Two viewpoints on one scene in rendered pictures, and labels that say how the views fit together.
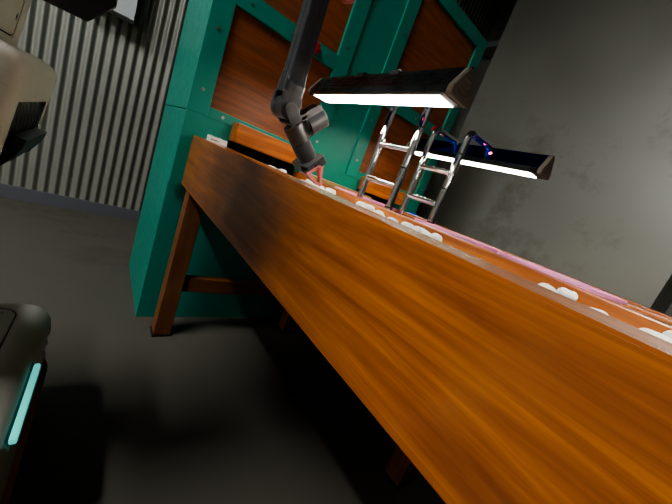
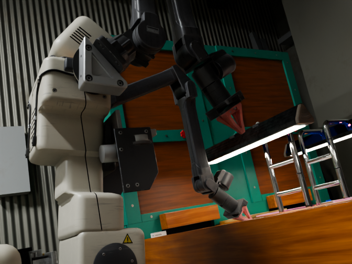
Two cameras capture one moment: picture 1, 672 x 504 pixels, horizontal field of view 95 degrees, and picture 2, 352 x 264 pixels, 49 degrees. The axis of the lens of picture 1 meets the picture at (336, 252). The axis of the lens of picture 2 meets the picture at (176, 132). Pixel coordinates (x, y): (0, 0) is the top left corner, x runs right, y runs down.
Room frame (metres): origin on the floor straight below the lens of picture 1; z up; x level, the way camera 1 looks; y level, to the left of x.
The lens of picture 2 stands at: (-0.60, 0.13, 0.78)
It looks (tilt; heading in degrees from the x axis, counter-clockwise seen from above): 14 degrees up; 8
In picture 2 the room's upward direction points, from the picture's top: 11 degrees counter-clockwise
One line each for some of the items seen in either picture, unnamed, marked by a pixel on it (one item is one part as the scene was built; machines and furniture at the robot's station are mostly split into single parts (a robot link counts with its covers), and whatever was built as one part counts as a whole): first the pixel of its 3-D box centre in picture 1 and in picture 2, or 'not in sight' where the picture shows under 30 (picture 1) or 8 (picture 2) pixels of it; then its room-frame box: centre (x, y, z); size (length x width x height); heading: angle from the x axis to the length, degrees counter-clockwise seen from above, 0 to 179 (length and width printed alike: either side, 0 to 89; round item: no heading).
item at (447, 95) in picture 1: (374, 86); (246, 139); (0.97, 0.07, 1.08); 0.62 x 0.08 x 0.07; 41
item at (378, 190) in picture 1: (382, 191); (289, 198); (1.71, -0.12, 0.83); 0.30 x 0.06 x 0.07; 131
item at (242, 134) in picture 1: (269, 145); (190, 216); (1.27, 0.40, 0.83); 0.30 x 0.06 x 0.07; 131
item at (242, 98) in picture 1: (339, 70); (199, 134); (1.74, 0.31, 1.32); 1.36 x 0.55 x 0.95; 131
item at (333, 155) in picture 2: (439, 190); (335, 170); (1.28, -0.30, 0.90); 0.20 x 0.19 x 0.45; 41
